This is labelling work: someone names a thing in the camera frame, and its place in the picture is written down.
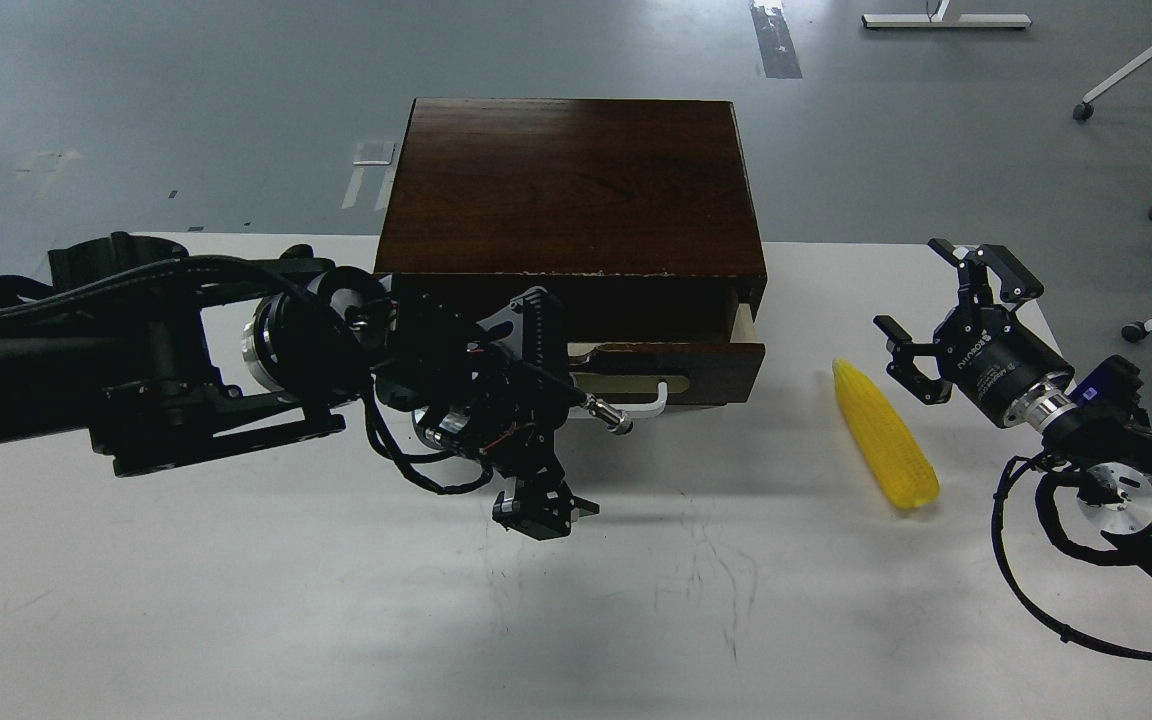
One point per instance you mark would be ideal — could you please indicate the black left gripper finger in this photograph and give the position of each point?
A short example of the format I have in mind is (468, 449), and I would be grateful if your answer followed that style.
(540, 507)

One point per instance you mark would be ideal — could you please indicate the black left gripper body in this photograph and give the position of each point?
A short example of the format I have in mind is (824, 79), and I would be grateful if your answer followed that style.
(514, 396)

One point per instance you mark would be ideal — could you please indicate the yellow corn cob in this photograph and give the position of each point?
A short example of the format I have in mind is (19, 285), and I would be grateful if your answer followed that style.
(902, 471)

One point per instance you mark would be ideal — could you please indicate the dark wooden drawer cabinet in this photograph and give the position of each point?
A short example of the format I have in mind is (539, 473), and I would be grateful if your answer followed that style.
(637, 213)

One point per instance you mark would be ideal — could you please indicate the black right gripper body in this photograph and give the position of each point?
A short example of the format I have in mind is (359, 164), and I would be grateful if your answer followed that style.
(987, 354)

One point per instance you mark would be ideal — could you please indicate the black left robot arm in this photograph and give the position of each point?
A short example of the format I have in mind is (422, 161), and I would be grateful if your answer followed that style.
(169, 359)

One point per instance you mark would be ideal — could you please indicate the wooden drawer with white handle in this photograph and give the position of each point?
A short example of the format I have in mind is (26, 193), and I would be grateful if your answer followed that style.
(647, 376)

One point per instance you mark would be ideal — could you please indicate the white table foot bar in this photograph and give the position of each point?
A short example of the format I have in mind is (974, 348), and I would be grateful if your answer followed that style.
(942, 16)

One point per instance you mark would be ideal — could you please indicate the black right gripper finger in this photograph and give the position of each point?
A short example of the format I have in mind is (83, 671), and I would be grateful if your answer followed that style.
(902, 367)
(989, 275)

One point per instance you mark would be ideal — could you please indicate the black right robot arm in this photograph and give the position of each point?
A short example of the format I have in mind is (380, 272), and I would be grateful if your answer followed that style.
(1094, 499)

